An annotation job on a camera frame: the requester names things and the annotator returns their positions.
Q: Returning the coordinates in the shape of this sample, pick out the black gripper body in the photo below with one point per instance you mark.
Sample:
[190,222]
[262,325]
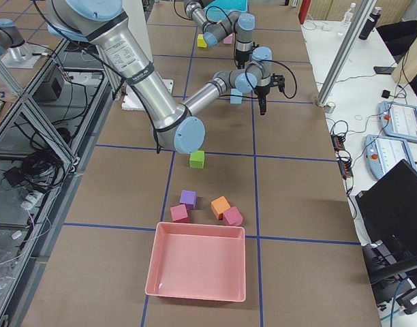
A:
[240,54]
[262,92]

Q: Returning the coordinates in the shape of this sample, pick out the light blue block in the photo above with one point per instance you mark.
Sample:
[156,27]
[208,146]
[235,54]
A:
[236,97]

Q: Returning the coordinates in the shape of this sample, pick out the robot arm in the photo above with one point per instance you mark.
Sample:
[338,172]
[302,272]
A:
[240,24]
[105,24]

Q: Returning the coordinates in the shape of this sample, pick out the light pink block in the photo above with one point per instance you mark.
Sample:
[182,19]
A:
[228,39]

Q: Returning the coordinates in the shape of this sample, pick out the yellow block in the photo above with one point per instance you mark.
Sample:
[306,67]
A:
[201,43]

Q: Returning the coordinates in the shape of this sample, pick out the cyan plastic bin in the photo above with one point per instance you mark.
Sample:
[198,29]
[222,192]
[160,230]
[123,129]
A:
[218,9]

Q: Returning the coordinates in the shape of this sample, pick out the small metal weight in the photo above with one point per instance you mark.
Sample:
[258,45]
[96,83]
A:
[329,107]

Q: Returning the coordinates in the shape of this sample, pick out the green block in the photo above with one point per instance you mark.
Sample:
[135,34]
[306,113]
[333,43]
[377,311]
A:
[197,159]

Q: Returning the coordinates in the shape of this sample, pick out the orange block right side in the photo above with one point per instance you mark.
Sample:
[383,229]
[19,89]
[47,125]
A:
[219,206]

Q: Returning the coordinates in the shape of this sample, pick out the magenta block near orange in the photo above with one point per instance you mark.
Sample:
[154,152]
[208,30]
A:
[232,217]

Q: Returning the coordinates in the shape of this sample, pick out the purple block right side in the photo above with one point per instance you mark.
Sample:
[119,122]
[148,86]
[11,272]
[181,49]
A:
[189,199]

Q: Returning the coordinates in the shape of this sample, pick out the black smartphone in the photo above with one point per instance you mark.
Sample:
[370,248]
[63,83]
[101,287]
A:
[380,70]

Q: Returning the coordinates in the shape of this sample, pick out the left teach pendant tablet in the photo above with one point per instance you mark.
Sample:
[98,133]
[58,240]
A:
[384,152]

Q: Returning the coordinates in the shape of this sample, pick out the teach pendant tablet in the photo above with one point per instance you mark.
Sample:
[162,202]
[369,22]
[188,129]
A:
[384,152]
[398,120]

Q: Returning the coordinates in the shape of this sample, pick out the black water bottle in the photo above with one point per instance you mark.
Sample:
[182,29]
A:
[370,23]

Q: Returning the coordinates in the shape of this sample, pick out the right teach pendant tablet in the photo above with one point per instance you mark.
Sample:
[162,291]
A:
[398,120]

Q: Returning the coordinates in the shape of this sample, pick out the pink plastic bin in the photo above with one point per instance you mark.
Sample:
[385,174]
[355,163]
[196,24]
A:
[197,261]

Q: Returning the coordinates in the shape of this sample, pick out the black laptop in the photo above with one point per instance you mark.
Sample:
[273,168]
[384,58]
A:
[389,207]

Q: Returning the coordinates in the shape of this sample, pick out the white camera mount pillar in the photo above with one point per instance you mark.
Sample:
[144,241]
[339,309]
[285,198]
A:
[145,81]

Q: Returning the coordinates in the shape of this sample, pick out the aluminium frame post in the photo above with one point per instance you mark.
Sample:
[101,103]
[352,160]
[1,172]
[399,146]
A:
[351,35]

